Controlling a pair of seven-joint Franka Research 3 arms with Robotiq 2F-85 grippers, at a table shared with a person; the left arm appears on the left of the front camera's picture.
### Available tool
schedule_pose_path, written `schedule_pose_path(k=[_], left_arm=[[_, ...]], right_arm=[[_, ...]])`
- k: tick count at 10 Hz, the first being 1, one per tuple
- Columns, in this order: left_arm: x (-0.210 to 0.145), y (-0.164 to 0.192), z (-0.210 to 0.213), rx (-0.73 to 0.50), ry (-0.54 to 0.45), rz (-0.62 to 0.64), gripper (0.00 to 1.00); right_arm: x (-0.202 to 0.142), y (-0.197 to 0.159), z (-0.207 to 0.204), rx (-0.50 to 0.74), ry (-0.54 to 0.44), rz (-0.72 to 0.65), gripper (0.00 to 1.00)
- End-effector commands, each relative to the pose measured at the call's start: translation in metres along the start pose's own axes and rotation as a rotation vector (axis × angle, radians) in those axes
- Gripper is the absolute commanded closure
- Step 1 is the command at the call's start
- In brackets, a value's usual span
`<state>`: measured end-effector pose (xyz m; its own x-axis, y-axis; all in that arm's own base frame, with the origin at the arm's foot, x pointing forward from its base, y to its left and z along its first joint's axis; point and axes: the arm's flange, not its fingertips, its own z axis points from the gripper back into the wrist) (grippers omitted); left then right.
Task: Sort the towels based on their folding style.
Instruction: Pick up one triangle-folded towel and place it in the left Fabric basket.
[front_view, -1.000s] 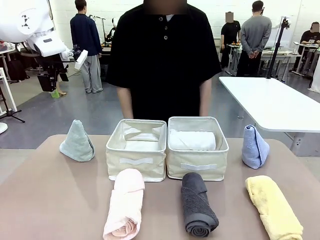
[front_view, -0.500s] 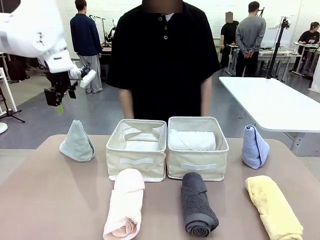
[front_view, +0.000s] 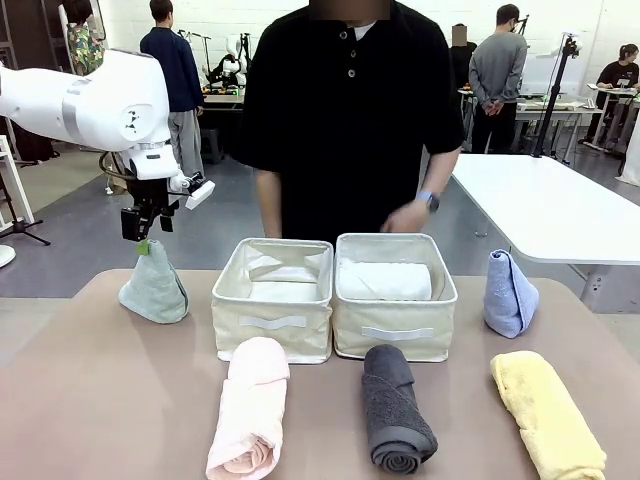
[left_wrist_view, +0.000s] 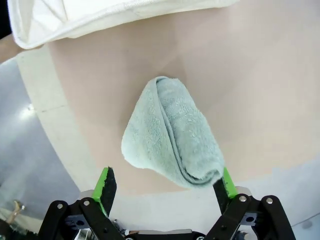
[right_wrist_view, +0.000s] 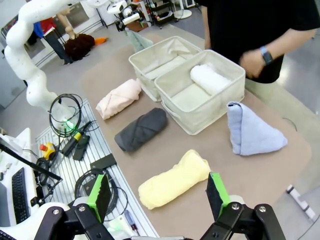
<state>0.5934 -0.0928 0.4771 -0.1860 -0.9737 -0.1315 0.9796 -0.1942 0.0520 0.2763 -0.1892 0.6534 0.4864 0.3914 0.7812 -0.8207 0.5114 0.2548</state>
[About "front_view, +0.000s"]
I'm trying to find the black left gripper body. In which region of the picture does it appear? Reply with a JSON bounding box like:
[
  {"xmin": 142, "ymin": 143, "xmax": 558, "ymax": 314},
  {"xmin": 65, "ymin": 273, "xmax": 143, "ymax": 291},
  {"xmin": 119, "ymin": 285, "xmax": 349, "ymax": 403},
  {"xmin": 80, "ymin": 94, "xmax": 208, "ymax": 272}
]
[{"xmin": 125, "ymin": 175, "xmax": 172, "ymax": 212}]

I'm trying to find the green cone towel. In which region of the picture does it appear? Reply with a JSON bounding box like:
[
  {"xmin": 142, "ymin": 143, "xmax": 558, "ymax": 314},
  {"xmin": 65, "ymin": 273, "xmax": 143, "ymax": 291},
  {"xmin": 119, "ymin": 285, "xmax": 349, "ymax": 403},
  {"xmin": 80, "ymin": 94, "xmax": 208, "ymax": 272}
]
[{"xmin": 117, "ymin": 239, "xmax": 191, "ymax": 325}]

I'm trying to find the pink towel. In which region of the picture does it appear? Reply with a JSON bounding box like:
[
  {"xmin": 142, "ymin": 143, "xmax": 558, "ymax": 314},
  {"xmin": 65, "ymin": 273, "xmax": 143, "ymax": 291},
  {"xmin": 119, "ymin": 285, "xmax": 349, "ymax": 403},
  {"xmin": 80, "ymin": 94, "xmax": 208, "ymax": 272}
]
[{"xmin": 205, "ymin": 336, "xmax": 291, "ymax": 480}]

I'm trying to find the dark grey towel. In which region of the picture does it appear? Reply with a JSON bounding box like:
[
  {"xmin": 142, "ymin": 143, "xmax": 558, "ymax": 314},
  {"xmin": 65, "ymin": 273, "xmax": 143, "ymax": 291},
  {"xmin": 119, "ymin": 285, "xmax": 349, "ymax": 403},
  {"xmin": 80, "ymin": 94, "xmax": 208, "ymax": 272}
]
[{"xmin": 360, "ymin": 344, "xmax": 440, "ymax": 476}]

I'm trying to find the blue cone towel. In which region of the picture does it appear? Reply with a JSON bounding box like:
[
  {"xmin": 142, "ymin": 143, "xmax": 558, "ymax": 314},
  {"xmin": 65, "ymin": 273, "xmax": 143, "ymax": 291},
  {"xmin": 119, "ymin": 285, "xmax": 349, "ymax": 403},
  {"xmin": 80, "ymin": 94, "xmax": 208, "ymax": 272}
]
[{"xmin": 482, "ymin": 248, "xmax": 542, "ymax": 339}]

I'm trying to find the yellow towel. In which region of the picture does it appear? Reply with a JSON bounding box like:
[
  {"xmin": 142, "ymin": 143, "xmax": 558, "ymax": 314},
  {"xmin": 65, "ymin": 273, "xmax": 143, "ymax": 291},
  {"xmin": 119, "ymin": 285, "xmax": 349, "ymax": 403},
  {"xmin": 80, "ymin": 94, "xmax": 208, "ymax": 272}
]
[{"xmin": 489, "ymin": 350, "xmax": 608, "ymax": 480}]

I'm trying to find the person right forearm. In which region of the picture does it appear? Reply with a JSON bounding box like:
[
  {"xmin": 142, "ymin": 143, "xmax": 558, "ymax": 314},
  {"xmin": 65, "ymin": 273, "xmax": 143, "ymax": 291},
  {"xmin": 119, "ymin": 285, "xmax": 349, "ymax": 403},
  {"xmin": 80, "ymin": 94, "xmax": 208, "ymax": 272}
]
[{"xmin": 254, "ymin": 168, "xmax": 285, "ymax": 240}]

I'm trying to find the person left hand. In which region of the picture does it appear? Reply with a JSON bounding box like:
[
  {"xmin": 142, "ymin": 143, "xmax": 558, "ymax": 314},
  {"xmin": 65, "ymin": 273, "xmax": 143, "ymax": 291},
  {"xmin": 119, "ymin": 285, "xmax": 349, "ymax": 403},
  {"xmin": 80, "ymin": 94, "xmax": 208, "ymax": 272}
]
[{"xmin": 379, "ymin": 199, "xmax": 432, "ymax": 234}]

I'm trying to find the low black tripod stand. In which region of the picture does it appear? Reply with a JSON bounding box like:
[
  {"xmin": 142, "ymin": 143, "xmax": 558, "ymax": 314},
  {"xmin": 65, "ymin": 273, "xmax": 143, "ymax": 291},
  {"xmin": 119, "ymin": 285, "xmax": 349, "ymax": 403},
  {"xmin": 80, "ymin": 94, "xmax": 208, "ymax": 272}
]
[{"xmin": 0, "ymin": 188, "xmax": 52, "ymax": 247}]

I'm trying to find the bystander in navy jacket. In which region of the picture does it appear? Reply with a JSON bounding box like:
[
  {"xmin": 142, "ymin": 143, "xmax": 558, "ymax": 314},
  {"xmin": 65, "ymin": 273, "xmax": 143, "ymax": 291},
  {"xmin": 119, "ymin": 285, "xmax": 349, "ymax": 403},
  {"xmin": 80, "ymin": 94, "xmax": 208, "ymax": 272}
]
[{"xmin": 139, "ymin": 0, "xmax": 207, "ymax": 180}]

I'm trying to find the black bag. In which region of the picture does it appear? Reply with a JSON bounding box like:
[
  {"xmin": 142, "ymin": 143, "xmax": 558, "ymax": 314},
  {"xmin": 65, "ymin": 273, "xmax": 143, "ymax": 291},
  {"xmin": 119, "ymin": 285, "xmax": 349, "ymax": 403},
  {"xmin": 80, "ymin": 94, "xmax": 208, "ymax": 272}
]
[{"xmin": 10, "ymin": 119, "xmax": 56, "ymax": 163}]

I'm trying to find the cream fabric bin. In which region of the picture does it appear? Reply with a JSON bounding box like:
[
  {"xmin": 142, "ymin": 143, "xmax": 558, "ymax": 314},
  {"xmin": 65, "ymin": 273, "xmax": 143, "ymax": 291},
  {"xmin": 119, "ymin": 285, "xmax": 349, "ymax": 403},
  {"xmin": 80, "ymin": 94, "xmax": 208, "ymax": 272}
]
[
  {"xmin": 210, "ymin": 237, "xmax": 335, "ymax": 365},
  {"xmin": 331, "ymin": 231, "xmax": 459, "ymax": 364}
]

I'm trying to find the white humanoid robot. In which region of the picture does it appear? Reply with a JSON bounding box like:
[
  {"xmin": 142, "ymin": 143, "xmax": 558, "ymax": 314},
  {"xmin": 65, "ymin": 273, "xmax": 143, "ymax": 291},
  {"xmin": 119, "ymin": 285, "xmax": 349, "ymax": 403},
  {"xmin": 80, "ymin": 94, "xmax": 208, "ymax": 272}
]
[{"xmin": 208, "ymin": 33, "xmax": 253, "ymax": 89}]

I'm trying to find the bystander in floral shirt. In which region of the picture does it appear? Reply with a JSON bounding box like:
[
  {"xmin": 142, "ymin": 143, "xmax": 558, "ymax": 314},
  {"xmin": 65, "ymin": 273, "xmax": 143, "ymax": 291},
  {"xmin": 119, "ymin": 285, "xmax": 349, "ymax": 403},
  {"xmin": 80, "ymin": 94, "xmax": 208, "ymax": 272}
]
[{"xmin": 63, "ymin": 0, "xmax": 109, "ymax": 77}]

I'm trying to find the person torso black polo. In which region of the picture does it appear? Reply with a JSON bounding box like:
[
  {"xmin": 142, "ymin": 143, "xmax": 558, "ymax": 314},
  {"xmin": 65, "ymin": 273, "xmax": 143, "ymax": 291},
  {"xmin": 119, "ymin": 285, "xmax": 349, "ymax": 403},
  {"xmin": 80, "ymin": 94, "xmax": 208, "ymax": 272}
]
[{"xmin": 232, "ymin": 0, "xmax": 465, "ymax": 240}]

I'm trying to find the white rolled towel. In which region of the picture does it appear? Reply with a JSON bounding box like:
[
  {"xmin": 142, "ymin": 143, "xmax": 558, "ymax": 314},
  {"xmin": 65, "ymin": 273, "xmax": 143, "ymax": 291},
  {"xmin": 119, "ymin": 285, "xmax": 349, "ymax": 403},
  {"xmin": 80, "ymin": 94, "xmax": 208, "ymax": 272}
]
[{"xmin": 336, "ymin": 258, "xmax": 434, "ymax": 302}]

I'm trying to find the lilac band wrist watch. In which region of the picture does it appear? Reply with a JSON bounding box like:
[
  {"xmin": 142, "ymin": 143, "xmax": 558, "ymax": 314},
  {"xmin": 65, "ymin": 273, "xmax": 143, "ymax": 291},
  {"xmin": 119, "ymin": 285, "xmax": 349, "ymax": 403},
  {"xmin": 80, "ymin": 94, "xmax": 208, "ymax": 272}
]
[{"xmin": 416, "ymin": 190, "xmax": 442, "ymax": 214}]

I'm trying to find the bystander in black top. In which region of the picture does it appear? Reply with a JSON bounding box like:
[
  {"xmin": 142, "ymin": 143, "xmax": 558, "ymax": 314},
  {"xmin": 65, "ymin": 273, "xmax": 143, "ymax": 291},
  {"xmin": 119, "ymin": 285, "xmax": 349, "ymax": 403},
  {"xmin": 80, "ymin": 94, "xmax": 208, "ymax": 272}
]
[{"xmin": 449, "ymin": 23, "xmax": 480, "ymax": 154}]

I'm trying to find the bystander in grey sweater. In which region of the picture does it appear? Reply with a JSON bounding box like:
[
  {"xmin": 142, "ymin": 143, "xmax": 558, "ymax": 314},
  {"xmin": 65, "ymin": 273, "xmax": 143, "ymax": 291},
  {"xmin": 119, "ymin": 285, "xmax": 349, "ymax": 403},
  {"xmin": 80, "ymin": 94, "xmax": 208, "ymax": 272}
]
[{"xmin": 467, "ymin": 3, "xmax": 529, "ymax": 156}]

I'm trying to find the large white table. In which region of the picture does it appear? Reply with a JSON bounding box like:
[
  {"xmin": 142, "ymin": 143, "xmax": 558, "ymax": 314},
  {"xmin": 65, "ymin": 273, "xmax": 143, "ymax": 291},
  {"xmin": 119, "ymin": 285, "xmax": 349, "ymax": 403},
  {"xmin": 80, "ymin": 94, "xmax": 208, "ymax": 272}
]
[{"xmin": 449, "ymin": 152, "xmax": 640, "ymax": 266}]

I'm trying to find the grey work desk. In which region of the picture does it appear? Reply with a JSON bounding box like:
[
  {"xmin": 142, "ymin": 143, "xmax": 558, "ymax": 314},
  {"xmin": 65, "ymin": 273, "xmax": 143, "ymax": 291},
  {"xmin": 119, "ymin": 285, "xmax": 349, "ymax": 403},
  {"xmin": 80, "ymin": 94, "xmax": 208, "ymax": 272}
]
[{"xmin": 513, "ymin": 97, "xmax": 609, "ymax": 151}]

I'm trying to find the tall black tripod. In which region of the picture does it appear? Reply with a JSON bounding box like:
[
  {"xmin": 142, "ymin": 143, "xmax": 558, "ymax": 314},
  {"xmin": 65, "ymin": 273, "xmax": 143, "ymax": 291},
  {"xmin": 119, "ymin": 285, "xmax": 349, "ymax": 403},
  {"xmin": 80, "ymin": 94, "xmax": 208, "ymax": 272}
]
[{"xmin": 530, "ymin": 31, "xmax": 584, "ymax": 160}]

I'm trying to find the seated person black shirt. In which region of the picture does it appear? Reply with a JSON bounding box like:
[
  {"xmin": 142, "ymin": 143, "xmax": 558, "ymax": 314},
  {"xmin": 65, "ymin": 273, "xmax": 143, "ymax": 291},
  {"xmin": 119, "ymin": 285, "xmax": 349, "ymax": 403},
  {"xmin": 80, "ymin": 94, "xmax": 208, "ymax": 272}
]
[{"xmin": 581, "ymin": 43, "xmax": 640, "ymax": 147}]

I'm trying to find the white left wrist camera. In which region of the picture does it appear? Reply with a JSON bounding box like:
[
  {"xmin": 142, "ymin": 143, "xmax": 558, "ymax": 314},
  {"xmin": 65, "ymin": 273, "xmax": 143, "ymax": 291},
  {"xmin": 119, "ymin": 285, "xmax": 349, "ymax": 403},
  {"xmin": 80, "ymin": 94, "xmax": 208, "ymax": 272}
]
[{"xmin": 168, "ymin": 171, "xmax": 217, "ymax": 211}]

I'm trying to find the brown arm cable loop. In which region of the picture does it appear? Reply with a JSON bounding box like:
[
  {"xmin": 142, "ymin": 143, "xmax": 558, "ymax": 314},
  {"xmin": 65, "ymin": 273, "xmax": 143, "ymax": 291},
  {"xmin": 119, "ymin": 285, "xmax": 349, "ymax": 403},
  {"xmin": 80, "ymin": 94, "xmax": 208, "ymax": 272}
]
[{"xmin": 98, "ymin": 151, "xmax": 137, "ymax": 183}]

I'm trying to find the white shelf frame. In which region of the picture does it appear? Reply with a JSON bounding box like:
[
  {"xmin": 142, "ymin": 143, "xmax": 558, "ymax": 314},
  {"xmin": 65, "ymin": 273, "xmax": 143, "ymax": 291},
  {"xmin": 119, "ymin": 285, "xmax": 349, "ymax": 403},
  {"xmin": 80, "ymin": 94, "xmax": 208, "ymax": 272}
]
[{"xmin": 0, "ymin": 134, "xmax": 36, "ymax": 227}]

